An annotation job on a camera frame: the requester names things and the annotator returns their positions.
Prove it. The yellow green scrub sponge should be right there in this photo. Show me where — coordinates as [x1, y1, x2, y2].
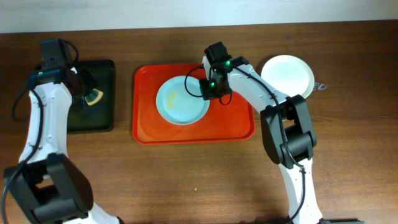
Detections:
[84, 88, 103, 106]

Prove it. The light blue plate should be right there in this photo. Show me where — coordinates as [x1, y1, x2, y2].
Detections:
[155, 76, 210, 125]

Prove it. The white plate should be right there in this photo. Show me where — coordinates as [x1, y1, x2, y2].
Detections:
[261, 55, 315, 98]

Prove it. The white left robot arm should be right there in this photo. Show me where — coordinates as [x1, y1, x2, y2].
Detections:
[1, 67, 122, 223]

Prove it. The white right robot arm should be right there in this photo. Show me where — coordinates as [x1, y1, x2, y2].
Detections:
[200, 54, 327, 223]

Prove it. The red plastic tray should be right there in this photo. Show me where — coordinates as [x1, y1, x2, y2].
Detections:
[132, 63, 255, 145]

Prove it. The black plastic tray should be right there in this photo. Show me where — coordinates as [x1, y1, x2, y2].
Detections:
[67, 59, 116, 134]

